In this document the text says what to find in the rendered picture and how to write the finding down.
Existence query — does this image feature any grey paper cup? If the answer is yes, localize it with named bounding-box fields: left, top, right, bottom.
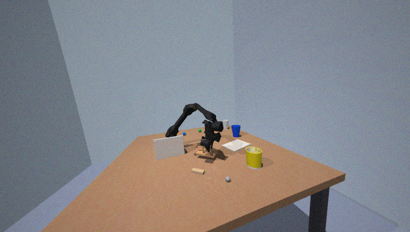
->
left=222, top=120, right=229, bottom=129

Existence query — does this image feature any yellow cup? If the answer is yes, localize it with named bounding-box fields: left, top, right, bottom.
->
left=246, top=146, right=262, bottom=170

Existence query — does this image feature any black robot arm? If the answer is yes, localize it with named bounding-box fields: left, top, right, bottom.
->
left=165, top=103, right=223, bottom=142

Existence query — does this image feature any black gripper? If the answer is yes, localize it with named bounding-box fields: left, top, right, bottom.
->
left=200, top=130, right=214, bottom=152

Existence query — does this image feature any white rectangular sheet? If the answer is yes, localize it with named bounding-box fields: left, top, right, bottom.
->
left=221, top=139, right=251, bottom=152

